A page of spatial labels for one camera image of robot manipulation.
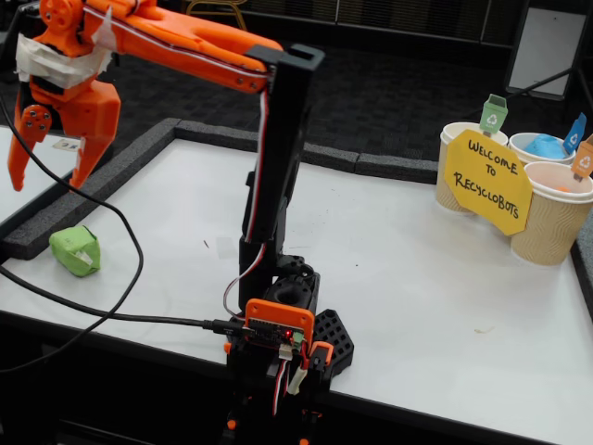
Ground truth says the yellow handwritten welcome sign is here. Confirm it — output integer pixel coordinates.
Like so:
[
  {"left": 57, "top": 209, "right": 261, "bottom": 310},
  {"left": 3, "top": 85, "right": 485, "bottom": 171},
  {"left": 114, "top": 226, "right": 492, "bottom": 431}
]
[{"left": 443, "top": 128, "right": 535, "bottom": 237}]

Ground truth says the clear tape patch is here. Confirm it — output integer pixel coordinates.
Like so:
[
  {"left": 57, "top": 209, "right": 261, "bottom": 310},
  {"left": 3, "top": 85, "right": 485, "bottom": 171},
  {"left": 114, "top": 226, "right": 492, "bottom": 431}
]
[{"left": 214, "top": 235, "right": 241, "bottom": 261}]

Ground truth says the blue paper bin tag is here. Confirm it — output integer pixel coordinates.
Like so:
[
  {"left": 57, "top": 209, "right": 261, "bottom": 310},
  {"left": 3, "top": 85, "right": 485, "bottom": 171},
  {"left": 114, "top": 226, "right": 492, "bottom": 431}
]
[{"left": 561, "top": 112, "right": 588, "bottom": 156}]

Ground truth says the blue paper package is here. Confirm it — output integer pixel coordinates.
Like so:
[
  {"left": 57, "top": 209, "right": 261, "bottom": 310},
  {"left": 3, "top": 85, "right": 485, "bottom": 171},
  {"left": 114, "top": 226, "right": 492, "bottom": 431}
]
[{"left": 523, "top": 133, "right": 569, "bottom": 159}]

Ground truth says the black foam border strip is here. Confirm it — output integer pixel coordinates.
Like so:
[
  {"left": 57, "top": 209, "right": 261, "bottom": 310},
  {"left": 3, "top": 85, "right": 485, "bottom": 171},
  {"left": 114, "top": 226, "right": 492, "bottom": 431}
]
[
  {"left": 171, "top": 118, "right": 361, "bottom": 173},
  {"left": 570, "top": 230, "right": 593, "bottom": 307},
  {"left": 356, "top": 152, "right": 440, "bottom": 185},
  {"left": 2, "top": 117, "right": 183, "bottom": 261}
]

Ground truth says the white cable connector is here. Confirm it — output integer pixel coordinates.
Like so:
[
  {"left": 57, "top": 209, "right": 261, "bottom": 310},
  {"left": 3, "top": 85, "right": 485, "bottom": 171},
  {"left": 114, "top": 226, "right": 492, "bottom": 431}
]
[{"left": 286, "top": 365, "right": 309, "bottom": 396}]

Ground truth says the black USB cable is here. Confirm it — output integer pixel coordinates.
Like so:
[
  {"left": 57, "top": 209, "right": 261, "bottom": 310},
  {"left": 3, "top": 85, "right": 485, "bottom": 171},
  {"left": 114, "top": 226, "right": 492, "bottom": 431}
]
[{"left": 0, "top": 264, "right": 255, "bottom": 338}]

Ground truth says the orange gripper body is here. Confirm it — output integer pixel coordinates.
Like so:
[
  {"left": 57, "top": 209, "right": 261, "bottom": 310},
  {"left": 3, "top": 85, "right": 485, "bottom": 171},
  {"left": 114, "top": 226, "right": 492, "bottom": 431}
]
[{"left": 18, "top": 76, "right": 122, "bottom": 140}]

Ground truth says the white masking tape wrap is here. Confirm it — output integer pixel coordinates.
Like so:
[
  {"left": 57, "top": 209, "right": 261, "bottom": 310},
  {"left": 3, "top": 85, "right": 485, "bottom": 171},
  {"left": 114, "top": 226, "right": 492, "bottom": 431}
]
[{"left": 15, "top": 6, "right": 116, "bottom": 90}]

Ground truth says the green paper package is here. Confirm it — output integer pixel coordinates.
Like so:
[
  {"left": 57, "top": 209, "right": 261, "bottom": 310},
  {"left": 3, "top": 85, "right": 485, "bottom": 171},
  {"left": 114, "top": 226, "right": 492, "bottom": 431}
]
[{"left": 48, "top": 224, "right": 102, "bottom": 278}]

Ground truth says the black grid base plate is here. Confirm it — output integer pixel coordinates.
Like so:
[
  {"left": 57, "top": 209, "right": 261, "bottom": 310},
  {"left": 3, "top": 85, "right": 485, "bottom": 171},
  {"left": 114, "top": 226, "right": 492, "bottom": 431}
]
[{"left": 226, "top": 307, "right": 357, "bottom": 377}]

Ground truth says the whiteboard with dark frame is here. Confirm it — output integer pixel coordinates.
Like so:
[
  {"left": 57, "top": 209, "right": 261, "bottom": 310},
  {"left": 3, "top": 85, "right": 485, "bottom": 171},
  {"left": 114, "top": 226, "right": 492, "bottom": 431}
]
[{"left": 0, "top": 123, "right": 114, "bottom": 240}]

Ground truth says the beige ripple paper cup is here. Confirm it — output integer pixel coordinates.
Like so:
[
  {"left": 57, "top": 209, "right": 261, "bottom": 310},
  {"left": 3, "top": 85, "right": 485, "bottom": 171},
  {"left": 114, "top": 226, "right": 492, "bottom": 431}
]
[
  {"left": 508, "top": 132, "right": 578, "bottom": 169},
  {"left": 510, "top": 160, "right": 593, "bottom": 267},
  {"left": 435, "top": 121, "right": 511, "bottom": 215}
]

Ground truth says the orange-cased controller board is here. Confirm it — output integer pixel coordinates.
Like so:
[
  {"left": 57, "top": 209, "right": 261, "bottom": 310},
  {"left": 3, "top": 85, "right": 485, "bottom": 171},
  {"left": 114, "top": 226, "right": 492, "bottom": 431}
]
[{"left": 244, "top": 299, "right": 317, "bottom": 361}]

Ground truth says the white panel black frame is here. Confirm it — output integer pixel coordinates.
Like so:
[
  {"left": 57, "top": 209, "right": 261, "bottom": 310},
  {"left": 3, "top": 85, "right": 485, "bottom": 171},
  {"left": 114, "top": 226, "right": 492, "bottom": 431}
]
[{"left": 503, "top": 3, "right": 590, "bottom": 102}]

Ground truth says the green paper bin tag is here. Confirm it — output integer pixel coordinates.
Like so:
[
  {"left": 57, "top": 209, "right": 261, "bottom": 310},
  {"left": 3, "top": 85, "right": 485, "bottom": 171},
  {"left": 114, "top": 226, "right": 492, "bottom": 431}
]
[{"left": 478, "top": 93, "right": 510, "bottom": 139}]

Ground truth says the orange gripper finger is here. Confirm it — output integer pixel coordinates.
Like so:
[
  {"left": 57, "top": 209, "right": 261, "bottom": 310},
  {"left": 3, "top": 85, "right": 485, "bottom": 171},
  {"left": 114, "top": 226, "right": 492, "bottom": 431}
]
[
  {"left": 6, "top": 104, "right": 53, "bottom": 193},
  {"left": 69, "top": 135, "right": 116, "bottom": 190}
]

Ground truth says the black webcam cable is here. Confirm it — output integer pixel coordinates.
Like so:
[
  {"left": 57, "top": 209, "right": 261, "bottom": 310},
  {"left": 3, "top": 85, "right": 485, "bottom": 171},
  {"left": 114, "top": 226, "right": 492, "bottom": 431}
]
[{"left": 0, "top": 99, "right": 145, "bottom": 375}]

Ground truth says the yellow metal chair frame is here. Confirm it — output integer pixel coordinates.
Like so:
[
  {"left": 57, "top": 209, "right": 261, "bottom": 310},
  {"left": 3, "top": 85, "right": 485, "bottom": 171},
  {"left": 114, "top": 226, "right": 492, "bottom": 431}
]
[{"left": 183, "top": 0, "right": 249, "bottom": 32}]

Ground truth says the short striped wire bundle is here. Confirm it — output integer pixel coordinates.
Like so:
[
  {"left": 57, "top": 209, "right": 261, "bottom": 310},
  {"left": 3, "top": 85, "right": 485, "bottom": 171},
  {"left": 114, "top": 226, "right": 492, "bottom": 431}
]
[{"left": 271, "top": 356, "right": 293, "bottom": 418}]

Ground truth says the red white black servo wire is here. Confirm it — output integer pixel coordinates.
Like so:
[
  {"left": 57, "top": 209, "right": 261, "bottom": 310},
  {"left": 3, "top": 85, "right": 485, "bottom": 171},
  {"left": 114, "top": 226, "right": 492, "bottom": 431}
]
[{"left": 82, "top": 4, "right": 279, "bottom": 319}]

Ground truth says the orange paper bin tag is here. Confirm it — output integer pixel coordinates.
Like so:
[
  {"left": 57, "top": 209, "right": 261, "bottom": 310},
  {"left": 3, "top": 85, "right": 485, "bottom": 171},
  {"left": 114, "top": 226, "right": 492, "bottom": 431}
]
[{"left": 569, "top": 133, "right": 593, "bottom": 183}]

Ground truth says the black orange table clamp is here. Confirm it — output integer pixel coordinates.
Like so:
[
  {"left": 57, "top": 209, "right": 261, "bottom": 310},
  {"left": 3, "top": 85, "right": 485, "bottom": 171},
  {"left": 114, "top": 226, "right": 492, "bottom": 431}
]
[
  {"left": 296, "top": 341, "right": 335, "bottom": 445},
  {"left": 223, "top": 340, "right": 260, "bottom": 445}
]

